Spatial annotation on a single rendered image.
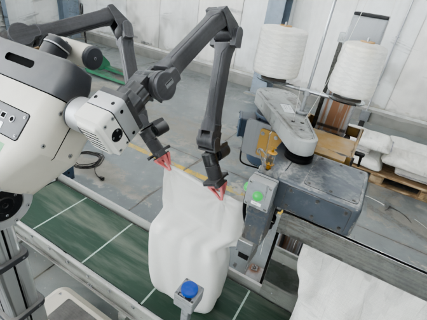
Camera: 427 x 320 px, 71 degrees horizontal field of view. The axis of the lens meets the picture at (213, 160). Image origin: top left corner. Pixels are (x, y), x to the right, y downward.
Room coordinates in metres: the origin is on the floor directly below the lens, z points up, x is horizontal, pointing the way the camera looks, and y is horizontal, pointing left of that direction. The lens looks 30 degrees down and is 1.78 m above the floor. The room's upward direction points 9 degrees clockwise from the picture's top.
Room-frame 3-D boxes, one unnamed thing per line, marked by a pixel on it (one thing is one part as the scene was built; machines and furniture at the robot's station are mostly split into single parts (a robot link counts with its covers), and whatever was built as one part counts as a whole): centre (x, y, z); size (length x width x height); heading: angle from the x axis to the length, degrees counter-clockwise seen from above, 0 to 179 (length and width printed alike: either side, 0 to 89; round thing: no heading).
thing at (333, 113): (1.20, -0.47, 0.88); 0.12 x 0.11 x 1.74; 155
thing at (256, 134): (1.14, -0.25, 1.23); 0.28 x 0.07 x 0.16; 65
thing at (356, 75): (0.99, -0.40, 1.61); 0.15 x 0.14 x 0.17; 65
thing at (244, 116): (1.24, -0.12, 1.25); 0.10 x 0.08 x 0.12; 0
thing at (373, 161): (3.38, -1.72, 0.20); 0.67 x 0.44 x 0.15; 65
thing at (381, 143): (3.37, -1.74, 0.44); 0.66 x 0.42 x 0.14; 61
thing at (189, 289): (0.67, 0.01, 0.84); 0.06 x 0.06 x 0.02
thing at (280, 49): (1.10, -0.17, 1.61); 0.17 x 0.17 x 0.17
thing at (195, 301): (0.67, 0.01, 0.81); 0.08 x 0.08 x 0.06; 65
